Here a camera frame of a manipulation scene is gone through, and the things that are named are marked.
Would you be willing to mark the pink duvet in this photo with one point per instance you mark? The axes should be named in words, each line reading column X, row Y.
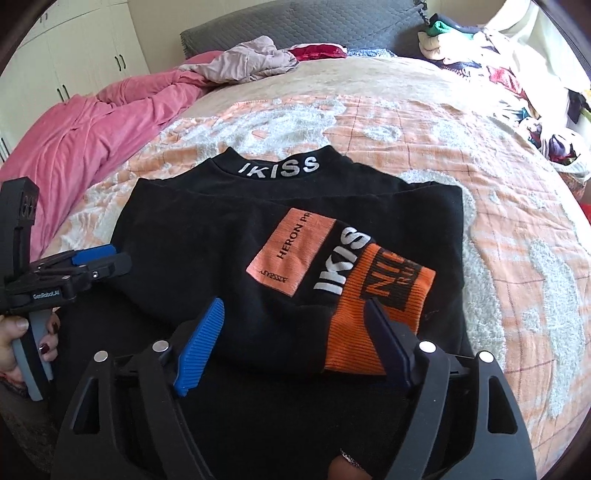
column 92, row 134

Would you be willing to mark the pile of mixed clothes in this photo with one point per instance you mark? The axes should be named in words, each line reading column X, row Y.
column 503, row 69

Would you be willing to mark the white curtain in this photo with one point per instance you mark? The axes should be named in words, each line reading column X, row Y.
column 531, row 27

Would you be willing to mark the cream wardrobe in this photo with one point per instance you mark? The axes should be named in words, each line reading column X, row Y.
column 69, row 55

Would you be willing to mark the dark grey cloth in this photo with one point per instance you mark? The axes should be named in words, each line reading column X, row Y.
column 27, row 434

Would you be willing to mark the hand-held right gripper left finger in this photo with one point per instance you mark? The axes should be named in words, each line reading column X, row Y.
column 198, row 350

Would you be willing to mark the orange and white fleece blanket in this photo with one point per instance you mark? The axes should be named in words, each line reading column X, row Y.
column 508, row 230

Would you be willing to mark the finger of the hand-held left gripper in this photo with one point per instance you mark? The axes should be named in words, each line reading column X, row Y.
column 111, row 267
column 94, row 254

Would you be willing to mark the grey quilted headboard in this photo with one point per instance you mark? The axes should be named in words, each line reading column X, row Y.
column 323, row 27

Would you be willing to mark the black sweater with orange cuffs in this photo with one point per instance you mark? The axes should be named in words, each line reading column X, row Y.
column 194, row 249

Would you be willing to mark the person's left hand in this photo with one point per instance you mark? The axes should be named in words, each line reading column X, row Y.
column 9, row 341

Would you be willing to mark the red garment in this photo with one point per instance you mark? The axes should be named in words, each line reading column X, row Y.
column 318, row 51

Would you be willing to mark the person's right hand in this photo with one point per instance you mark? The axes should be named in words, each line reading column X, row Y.
column 346, row 468

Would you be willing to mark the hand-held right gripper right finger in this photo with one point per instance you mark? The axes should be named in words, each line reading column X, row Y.
column 388, row 350

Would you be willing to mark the beige crumpled garment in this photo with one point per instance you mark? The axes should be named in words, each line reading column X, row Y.
column 249, row 60

